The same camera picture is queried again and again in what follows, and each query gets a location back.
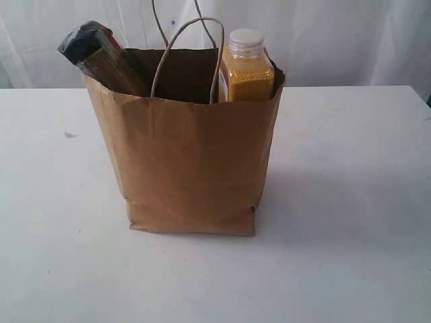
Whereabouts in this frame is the orange juice bottle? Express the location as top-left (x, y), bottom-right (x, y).
top-left (218, 29), bottom-right (275, 102)

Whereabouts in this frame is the spaghetti pack dark wrapper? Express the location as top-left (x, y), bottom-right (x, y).
top-left (57, 20), bottom-right (151, 97)

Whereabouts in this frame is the brown paper shopping bag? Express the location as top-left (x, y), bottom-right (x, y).
top-left (86, 46), bottom-right (285, 236)

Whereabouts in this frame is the small grey paper scrap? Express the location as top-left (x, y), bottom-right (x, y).
top-left (64, 132), bottom-right (78, 139)

